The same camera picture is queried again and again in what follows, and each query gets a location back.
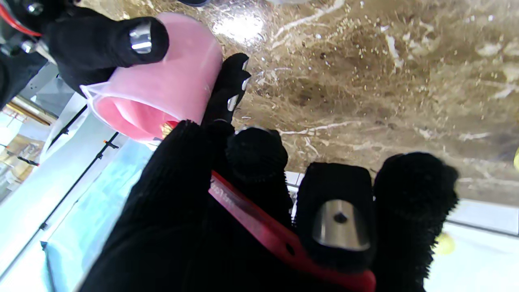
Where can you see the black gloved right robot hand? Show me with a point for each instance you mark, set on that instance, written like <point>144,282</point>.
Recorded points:
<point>93,44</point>

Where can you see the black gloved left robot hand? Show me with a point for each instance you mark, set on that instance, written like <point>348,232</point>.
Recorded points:
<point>174,227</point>

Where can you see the pink measuring cup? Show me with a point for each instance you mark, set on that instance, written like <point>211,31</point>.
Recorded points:
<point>174,85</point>

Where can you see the red plastic scoop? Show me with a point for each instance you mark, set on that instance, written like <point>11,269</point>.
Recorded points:
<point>275,237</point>

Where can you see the yellow lemon piece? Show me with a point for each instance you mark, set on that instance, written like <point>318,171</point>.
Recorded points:
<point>445,244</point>

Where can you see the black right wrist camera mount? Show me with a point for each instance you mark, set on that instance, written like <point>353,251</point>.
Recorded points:
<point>16,77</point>

